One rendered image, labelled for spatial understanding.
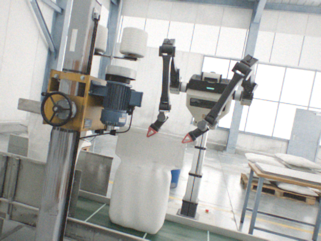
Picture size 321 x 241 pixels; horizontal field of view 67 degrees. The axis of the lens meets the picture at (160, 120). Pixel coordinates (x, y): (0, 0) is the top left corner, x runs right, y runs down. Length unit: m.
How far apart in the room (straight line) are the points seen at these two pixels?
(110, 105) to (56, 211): 0.67
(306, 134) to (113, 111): 9.25
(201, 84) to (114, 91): 0.91
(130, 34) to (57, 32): 6.34
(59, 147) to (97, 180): 0.87
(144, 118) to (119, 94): 8.65
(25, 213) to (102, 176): 0.64
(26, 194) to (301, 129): 9.32
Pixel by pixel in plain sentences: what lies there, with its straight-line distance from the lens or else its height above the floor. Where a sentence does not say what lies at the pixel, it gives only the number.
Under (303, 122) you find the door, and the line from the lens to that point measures 10.17.
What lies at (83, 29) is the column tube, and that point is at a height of 1.57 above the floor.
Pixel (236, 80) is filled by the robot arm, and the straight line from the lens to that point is 1.57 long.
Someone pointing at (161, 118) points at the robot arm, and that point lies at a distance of 1.59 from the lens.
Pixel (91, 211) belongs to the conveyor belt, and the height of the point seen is 0.38.
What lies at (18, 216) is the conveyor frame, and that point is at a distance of 2.04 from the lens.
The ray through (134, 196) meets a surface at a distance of 1.73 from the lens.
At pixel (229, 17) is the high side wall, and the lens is 10.40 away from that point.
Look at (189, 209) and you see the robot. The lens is 2.37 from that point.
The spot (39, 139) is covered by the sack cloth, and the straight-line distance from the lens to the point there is 2.02.
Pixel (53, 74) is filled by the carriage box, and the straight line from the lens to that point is 1.49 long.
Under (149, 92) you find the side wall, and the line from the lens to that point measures 10.00.
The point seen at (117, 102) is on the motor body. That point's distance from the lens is 1.38.
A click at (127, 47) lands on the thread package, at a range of 1.54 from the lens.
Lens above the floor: 1.23
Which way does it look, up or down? 3 degrees down
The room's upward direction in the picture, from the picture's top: 10 degrees clockwise
